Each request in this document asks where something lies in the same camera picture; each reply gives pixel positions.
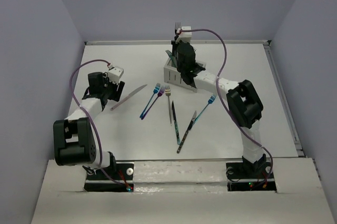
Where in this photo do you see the blue iridescent fork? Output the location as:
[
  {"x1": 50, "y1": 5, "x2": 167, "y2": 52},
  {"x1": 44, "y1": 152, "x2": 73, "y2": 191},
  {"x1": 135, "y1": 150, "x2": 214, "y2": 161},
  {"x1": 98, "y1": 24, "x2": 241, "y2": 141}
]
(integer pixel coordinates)
[{"x1": 140, "y1": 83, "x2": 161, "y2": 118}]

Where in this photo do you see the white perforated utensil caddy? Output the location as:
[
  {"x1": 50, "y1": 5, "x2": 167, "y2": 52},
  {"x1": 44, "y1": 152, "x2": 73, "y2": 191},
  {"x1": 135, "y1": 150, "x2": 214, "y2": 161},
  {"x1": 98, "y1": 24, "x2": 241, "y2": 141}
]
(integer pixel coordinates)
[{"x1": 164, "y1": 58, "x2": 206, "y2": 93}]

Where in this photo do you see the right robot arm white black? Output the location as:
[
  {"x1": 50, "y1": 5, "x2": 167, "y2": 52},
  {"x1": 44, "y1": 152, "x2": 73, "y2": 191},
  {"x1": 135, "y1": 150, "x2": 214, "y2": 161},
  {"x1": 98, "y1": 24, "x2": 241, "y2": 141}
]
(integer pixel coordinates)
[{"x1": 171, "y1": 27, "x2": 266, "y2": 178}]

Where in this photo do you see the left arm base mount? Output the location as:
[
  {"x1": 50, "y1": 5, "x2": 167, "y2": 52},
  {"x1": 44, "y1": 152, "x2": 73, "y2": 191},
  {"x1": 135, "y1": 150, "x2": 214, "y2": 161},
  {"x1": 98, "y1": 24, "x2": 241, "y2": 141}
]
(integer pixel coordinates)
[{"x1": 82, "y1": 161, "x2": 135, "y2": 192}]

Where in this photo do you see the silver fork pink handle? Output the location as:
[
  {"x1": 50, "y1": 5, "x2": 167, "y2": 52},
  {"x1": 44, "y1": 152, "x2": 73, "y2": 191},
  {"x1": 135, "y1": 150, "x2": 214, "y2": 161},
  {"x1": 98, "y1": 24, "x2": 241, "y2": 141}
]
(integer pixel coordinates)
[{"x1": 165, "y1": 50, "x2": 176, "y2": 68}]

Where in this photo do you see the silver knife black speckled handle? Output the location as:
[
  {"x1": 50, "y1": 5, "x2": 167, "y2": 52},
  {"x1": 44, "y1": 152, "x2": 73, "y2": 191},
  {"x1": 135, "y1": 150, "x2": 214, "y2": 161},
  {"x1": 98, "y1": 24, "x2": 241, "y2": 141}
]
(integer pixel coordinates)
[{"x1": 176, "y1": 111, "x2": 196, "y2": 154}]

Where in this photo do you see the all blue fork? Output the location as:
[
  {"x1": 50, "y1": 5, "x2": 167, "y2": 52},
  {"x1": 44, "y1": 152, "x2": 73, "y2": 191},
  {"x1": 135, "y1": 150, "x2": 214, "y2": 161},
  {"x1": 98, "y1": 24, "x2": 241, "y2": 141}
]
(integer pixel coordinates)
[{"x1": 194, "y1": 94, "x2": 217, "y2": 123}]

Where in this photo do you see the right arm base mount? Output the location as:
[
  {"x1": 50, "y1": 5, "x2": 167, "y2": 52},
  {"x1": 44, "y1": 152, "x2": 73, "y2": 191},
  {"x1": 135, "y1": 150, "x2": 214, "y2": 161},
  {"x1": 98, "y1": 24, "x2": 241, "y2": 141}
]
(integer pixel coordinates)
[{"x1": 226, "y1": 161, "x2": 277, "y2": 192}]

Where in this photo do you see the plain silver fork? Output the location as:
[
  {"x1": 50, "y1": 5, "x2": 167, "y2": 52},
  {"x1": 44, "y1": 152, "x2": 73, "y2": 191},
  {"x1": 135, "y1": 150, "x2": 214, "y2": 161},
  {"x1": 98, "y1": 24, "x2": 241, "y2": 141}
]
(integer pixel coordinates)
[{"x1": 165, "y1": 85, "x2": 172, "y2": 125}]

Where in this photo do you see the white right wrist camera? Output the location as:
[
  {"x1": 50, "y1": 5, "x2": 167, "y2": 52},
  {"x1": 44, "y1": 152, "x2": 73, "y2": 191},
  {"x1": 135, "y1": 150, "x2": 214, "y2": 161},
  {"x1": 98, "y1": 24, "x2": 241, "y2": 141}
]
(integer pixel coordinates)
[{"x1": 175, "y1": 26, "x2": 192, "y2": 44}]

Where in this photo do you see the silver knife teal marbled handle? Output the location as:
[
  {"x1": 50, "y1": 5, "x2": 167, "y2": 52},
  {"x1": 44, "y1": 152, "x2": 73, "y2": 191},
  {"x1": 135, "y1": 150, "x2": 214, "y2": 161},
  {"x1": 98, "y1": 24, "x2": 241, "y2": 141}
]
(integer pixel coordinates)
[{"x1": 171, "y1": 101, "x2": 181, "y2": 145}]

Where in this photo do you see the silver fork teal marbled handle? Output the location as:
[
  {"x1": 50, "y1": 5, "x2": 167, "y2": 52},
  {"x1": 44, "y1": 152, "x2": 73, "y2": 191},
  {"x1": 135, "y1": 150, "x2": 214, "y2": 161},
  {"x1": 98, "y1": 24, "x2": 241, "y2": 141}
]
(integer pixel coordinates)
[{"x1": 174, "y1": 22, "x2": 181, "y2": 35}]

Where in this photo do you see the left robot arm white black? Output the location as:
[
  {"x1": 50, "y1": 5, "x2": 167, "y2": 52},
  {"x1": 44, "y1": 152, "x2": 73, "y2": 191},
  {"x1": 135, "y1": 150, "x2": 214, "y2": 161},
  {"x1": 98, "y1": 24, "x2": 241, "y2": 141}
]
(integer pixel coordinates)
[{"x1": 53, "y1": 67, "x2": 125, "y2": 179}]

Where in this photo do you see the purple iridescent fork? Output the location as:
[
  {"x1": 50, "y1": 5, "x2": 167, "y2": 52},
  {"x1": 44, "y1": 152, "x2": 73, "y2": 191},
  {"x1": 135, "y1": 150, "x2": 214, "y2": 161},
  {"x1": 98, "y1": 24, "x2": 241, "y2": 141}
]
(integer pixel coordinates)
[{"x1": 141, "y1": 86, "x2": 165, "y2": 120}]

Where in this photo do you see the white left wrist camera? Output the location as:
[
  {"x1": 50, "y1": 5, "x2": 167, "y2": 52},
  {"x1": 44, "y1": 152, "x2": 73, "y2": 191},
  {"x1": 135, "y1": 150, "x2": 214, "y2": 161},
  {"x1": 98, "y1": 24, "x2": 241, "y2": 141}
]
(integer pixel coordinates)
[{"x1": 107, "y1": 64, "x2": 124, "y2": 85}]

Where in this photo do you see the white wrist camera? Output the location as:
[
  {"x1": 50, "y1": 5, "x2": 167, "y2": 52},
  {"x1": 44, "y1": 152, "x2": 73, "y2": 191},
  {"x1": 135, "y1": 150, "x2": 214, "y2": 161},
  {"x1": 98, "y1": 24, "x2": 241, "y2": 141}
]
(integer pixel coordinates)
[
  {"x1": 175, "y1": 26, "x2": 192, "y2": 44},
  {"x1": 107, "y1": 64, "x2": 124, "y2": 85}
]

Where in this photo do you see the silver knife pink handle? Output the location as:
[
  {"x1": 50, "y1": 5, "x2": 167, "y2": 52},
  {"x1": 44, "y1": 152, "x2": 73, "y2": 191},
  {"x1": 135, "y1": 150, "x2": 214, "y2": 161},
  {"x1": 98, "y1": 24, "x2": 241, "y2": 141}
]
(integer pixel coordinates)
[{"x1": 110, "y1": 84, "x2": 147, "y2": 111}]

